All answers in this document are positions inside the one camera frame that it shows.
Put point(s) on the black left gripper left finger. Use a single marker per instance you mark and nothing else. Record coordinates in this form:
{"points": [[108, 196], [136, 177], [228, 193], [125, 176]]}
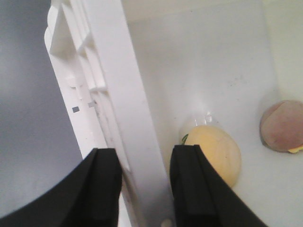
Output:
{"points": [[87, 197]]}

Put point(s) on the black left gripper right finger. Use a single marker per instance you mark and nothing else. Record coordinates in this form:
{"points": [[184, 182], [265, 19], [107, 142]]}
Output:
{"points": [[201, 197]]}

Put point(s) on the cream yellow plush toy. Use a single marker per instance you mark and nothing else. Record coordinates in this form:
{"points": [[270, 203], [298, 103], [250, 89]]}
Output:
{"points": [[219, 148]]}

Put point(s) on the pink plush toy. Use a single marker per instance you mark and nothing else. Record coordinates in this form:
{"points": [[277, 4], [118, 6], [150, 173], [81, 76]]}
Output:
{"points": [[281, 126]]}

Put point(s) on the white plastic tote box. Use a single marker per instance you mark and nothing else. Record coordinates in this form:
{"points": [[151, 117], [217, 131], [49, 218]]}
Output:
{"points": [[138, 75]]}

